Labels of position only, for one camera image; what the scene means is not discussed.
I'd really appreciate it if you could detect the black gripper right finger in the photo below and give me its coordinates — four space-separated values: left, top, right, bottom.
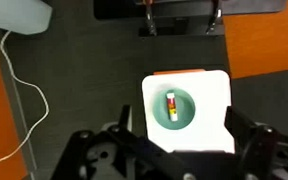
224 106 257 153

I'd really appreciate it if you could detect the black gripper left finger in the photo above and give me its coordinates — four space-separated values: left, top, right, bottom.
118 105 132 131

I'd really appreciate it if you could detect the teal bowl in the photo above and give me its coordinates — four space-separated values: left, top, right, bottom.
153 88 196 130

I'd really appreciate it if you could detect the white square table tray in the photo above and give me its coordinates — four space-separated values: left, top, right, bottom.
142 70 235 153

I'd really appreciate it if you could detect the black clamp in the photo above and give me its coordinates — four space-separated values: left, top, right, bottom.
206 0 222 34

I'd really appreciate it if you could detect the light blue grey ottoman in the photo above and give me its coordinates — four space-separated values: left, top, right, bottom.
0 0 53 35

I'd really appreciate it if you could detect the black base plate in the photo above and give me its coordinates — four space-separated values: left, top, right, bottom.
93 0 288 37

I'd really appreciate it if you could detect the white cable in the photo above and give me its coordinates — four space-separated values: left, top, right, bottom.
0 30 50 177

